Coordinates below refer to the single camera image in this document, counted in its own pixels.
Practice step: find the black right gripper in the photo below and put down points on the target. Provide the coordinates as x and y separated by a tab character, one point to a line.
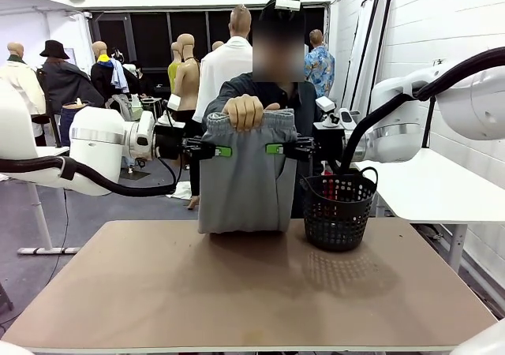
329	146

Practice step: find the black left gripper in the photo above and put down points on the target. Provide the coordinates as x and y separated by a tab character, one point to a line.
170	148

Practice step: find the grey training pants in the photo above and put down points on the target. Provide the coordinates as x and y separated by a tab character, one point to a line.
244	189

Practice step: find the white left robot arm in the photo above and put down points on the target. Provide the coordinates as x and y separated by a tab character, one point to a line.
94	146

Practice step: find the bare mannequin with black pants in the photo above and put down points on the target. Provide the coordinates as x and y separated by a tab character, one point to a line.
188	83

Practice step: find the person's right hand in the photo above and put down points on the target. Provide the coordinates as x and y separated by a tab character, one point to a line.
246	112

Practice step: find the person in dark shirt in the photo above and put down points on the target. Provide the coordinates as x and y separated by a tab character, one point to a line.
284	94

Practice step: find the white cloth on floor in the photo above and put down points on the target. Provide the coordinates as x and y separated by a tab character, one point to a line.
181	191

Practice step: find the mannequin in white shirt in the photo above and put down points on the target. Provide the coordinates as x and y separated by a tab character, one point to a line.
221	79

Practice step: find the mannequin in yellow top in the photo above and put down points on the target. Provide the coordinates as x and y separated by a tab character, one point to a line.
173	75

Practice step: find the man in blue floral shirt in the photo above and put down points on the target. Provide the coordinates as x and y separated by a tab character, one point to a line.
319	71

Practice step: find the grey hanging garment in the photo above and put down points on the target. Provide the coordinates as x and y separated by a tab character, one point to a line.
120	104

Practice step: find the bald mannequin head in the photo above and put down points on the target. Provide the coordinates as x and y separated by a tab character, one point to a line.
218	46

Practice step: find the black perforated plastic basket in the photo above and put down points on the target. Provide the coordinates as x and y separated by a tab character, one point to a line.
335	244

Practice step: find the black-framed white panel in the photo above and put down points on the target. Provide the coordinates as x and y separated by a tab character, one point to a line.
380	35
353	55

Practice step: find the mannequin with yellow scarf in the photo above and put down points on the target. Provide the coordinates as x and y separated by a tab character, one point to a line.
103	75

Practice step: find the black cap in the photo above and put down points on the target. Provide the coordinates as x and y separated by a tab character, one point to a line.
268	16

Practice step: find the headless mannequin in jeans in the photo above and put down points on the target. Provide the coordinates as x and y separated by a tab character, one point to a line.
68	126

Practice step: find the white side table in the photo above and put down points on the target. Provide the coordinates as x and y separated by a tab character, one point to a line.
434	189

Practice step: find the small black tripod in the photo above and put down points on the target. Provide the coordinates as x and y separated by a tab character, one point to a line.
438	61

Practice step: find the black bucket hat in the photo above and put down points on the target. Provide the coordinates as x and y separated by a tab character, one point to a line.
54	49

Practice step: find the white table with T-foot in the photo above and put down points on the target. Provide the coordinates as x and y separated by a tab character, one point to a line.
39	221

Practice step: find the mannequin in cream jacket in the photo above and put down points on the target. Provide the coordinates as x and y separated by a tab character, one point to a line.
17	83

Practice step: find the black stand leg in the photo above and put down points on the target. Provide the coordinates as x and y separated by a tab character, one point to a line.
4	297

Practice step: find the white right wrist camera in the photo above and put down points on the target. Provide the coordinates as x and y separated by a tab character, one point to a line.
325	104

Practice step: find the white head-mounted camera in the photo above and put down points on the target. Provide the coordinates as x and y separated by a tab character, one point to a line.
288	4

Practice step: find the white wall camera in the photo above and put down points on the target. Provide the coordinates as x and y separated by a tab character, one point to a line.
87	14

